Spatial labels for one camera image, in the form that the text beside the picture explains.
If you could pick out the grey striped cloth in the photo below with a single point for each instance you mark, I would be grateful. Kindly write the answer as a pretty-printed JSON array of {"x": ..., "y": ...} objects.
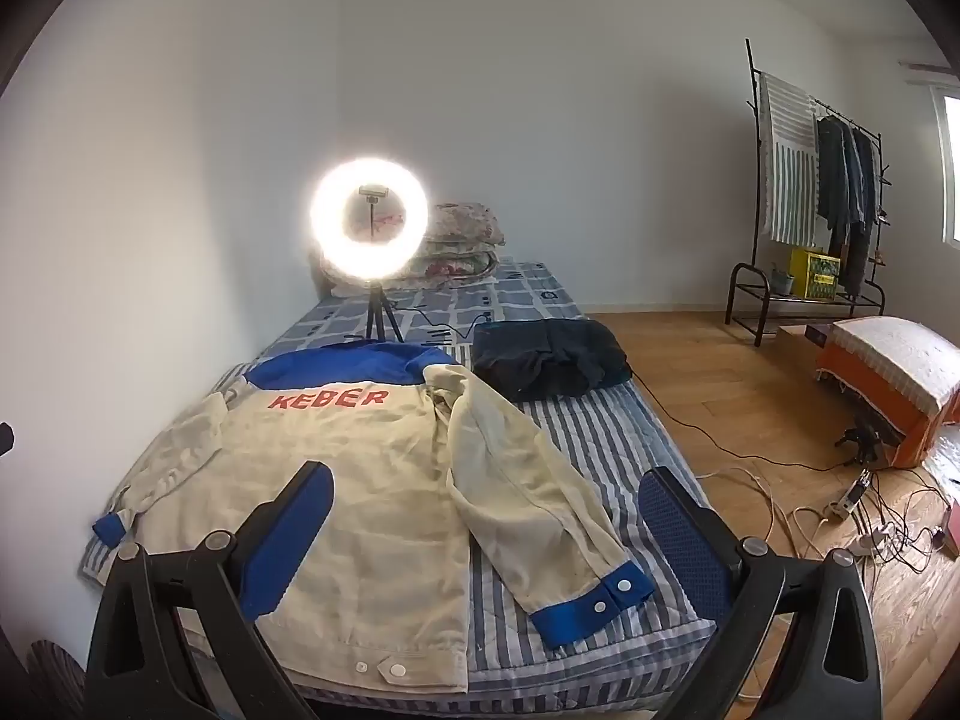
[{"x": 56, "y": 679}]

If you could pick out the dark folded clothes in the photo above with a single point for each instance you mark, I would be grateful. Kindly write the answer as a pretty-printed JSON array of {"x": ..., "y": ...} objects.
[{"x": 547, "y": 360}]

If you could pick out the blue white striped blanket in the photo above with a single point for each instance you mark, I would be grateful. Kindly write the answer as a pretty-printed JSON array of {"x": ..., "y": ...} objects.
[{"x": 600, "y": 435}]

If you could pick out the folded floral quilt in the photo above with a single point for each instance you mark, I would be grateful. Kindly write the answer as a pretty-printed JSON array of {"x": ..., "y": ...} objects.
[{"x": 457, "y": 232}]

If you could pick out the yellow crate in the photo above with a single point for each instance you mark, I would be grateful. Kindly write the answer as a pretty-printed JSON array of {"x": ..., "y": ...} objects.
[{"x": 814, "y": 274}]

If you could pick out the orange stool with white cover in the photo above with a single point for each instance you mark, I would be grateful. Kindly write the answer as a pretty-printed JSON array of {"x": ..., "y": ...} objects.
[{"x": 900, "y": 360}]

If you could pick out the small black floor tripod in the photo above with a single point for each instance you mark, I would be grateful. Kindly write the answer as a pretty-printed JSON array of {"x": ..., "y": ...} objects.
[{"x": 862, "y": 441}]

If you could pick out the black clothes rack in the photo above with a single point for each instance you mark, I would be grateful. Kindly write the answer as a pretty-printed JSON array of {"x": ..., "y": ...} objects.
[{"x": 750, "y": 266}]

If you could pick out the white power strip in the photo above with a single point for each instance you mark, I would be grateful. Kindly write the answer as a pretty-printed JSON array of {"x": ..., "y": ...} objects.
[{"x": 851, "y": 496}]

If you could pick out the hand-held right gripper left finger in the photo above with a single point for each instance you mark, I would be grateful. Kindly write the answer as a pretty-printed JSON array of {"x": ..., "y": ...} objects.
[{"x": 296, "y": 540}]

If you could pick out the hanging dark clothes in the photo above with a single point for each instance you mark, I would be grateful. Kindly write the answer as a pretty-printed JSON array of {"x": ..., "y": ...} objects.
[{"x": 844, "y": 180}]

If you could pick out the small grey bucket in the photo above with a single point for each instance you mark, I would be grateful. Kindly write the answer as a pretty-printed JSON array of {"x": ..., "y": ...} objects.
[{"x": 784, "y": 281}]

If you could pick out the cardboard box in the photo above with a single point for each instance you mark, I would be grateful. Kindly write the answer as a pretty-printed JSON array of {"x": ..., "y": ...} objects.
[{"x": 795, "y": 352}]

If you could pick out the window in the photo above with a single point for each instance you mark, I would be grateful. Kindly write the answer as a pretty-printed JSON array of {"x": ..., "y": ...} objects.
[{"x": 951, "y": 165}]

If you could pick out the cream and blue jacket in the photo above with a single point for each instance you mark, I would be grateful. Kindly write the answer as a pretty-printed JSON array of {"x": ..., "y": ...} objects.
[{"x": 375, "y": 480}]

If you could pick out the striped grey white towel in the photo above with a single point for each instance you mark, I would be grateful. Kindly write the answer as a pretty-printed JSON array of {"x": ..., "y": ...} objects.
[{"x": 787, "y": 157}]

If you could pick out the blue patterned bed sheet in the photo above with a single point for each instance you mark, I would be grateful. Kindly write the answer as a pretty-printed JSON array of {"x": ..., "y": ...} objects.
[{"x": 525, "y": 292}]

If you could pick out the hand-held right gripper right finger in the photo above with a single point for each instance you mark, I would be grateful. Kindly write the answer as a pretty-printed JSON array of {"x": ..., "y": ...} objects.
[{"x": 675, "y": 517}]

